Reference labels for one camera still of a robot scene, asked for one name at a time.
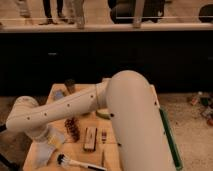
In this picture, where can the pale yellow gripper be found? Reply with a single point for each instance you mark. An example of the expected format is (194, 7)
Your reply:
(56, 140)

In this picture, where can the light blue towel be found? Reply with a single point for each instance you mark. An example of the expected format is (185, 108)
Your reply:
(43, 152)

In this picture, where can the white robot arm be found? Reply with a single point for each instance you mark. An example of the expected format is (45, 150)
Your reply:
(135, 118)

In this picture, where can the white dish brush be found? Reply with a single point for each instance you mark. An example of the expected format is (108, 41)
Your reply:
(64, 160)

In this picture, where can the brown grape bunch toy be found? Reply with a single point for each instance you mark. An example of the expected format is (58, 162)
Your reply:
(72, 128)

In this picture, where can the brown chalkboard eraser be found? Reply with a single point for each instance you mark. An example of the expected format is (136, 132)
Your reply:
(90, 139)

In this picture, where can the blue sponge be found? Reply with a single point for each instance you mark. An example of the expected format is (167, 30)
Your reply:
(58, 94)

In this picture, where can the silver fork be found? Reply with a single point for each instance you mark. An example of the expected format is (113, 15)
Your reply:
(103, 138)

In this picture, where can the black office chair base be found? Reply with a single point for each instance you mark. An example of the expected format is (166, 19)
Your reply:
(7, 163)

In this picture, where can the dark metal can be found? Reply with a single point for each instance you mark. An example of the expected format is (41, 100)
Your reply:
(70, 85)

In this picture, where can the green plastic tray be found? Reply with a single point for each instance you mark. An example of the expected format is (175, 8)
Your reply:
(172, 143)

